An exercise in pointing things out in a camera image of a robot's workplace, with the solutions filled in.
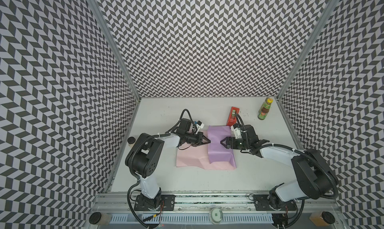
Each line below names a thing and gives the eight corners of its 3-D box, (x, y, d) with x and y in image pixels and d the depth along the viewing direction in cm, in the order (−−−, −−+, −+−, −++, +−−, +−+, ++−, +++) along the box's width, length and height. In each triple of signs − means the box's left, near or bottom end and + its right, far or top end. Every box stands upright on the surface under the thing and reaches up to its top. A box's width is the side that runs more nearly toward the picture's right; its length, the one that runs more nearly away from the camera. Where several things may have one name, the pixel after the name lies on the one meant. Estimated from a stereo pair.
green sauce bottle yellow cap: (258, 120, 107) (268, 102, 92) (257, 115, 109) (266, 97, 95) (264, 120, 107) (274, 102, 92) (262, 115, 109) (271, 97, 95)
